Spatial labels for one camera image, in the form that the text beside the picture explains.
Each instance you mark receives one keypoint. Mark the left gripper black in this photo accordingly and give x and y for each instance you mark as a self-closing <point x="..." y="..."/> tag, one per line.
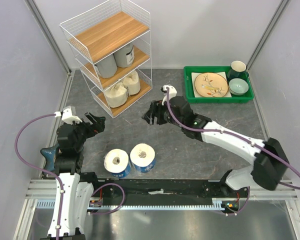
<point x="93" y="129"/>

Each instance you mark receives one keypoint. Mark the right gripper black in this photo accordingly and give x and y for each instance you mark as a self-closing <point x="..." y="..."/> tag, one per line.
<point x="156" y="109"/>

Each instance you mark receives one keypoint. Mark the cream roll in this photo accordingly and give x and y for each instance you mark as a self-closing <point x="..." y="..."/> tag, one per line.
<point x="116" y="95"/>
<point x="132" y="83"/>

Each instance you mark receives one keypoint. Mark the grey paper towel roll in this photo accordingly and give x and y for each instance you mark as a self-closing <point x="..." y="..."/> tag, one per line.
<point x="124" y="57"/>

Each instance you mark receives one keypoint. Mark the white wire wooden shelf rack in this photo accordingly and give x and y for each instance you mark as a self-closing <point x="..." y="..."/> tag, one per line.
<point x="99" y="32"/>

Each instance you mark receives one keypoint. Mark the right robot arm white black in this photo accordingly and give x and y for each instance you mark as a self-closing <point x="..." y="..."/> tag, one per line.
<point x="266" y="157"/>

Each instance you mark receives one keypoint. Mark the blue wrapped roll right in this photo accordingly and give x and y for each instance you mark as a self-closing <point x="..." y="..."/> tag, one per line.
<point x="142" y="156"/>

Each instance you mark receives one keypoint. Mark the blue wrapped roll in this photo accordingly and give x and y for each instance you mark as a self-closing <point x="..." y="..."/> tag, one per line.
<point x="142" y="156"/>
<point x="117" y="163"/>

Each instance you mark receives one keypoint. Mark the blue wrapped roll left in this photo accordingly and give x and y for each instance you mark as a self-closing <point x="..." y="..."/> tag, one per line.
<point x="117" y="163"/>

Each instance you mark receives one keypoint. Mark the blue star shaped dish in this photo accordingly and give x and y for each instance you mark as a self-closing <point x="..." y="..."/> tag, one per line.
<point x="50" y="154"/>

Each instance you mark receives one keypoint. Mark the decorated ceramic plate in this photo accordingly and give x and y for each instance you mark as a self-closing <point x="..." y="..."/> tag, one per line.
<point x="211" y="84"/>

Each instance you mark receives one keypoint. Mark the light green ceramic bowl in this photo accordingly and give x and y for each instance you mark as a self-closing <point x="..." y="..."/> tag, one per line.
<point x="238" y="86"/>

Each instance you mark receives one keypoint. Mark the dark green ceramic cup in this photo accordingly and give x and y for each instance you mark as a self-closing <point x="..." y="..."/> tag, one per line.
<point x="238" y="69"/>

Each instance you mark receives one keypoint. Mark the green plastic tray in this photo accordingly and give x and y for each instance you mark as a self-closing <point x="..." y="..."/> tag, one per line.
<point x="194" y="98"/>

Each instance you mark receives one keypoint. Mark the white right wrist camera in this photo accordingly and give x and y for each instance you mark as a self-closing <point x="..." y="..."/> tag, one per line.
<point x="168" y="92"/>

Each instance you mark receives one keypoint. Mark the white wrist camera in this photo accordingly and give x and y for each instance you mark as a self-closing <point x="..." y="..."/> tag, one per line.
<point x="168" y="92"/>
<point x="68" y="115"/>

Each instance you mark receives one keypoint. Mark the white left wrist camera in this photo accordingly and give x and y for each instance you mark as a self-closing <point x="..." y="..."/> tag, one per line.
<point x="68" y="115"/>

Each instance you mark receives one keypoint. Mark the aluminium frame rail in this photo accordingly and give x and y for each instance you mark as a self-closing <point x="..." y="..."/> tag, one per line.
<point x="46" y="189"/>

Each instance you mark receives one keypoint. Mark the blue grey cable duct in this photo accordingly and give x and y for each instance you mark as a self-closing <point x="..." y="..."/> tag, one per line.
<point x="216" y="205"/>

